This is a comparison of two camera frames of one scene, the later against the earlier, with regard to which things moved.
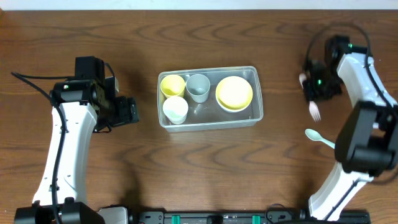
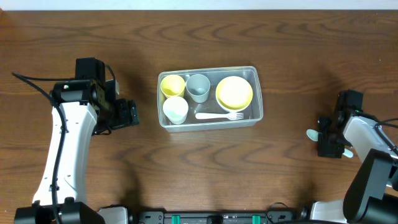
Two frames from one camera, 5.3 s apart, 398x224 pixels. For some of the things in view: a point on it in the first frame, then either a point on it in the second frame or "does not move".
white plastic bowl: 232,109 does not move
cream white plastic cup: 175,108 does not move
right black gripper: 314,93 -> 325,137
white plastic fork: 313,106 -> 232,116
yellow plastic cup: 172,85 does not move
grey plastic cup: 198,86 does not move
